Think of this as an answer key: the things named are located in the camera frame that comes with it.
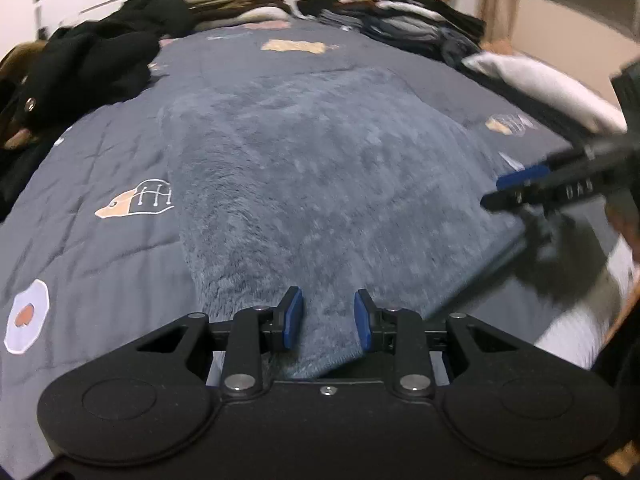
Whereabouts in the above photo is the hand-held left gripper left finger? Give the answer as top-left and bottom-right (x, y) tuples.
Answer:
(135, 286), (305, 396)

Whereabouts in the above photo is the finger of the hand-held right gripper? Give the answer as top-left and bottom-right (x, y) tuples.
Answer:
(496, 146), (601, 191)
(480, 170), (613, 216)

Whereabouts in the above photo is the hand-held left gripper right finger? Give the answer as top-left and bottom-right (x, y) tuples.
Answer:
(354, 289), (506, 397)

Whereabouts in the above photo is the grey fleece garment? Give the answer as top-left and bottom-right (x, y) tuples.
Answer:
(157, 67), (538, 381)

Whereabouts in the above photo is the stack of folded clothes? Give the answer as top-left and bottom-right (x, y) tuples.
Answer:
(297, 0), (488, 68)

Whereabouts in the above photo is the person's right hand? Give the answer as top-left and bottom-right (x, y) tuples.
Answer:
(606, 195), (640, 263)

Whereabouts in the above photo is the white folded garment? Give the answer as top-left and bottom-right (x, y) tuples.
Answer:
(462, 52), (628, 133)

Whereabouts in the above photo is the dark grey printed quilt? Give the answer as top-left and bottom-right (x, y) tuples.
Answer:
(0, 15), (601, 461)

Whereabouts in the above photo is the white pillow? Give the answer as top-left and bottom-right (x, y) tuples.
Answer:
(235, 7), (288, 23)

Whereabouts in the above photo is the brown folded quilt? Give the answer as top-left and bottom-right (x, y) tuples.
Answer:
(182, 0), (291, 31)

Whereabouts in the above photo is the black jacket brown fleece lining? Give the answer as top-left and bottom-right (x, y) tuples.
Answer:
(0, 22), (161, 151)

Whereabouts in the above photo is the black puffer coat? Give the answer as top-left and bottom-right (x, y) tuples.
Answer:
(115, 0), (198, 41)

